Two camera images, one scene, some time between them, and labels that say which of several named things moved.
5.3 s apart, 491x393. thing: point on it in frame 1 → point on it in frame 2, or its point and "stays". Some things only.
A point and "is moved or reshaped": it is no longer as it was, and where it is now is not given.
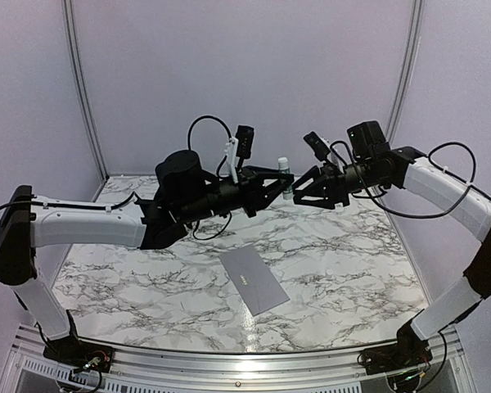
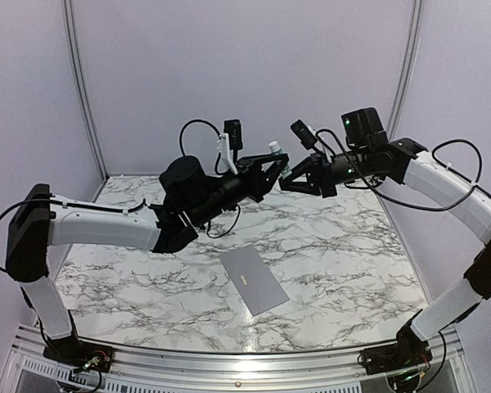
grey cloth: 257,286 stays
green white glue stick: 283,166 is moved or reshaped
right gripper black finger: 313,173 → 301,169
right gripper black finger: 324,203 → 298,187
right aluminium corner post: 412,49 stays
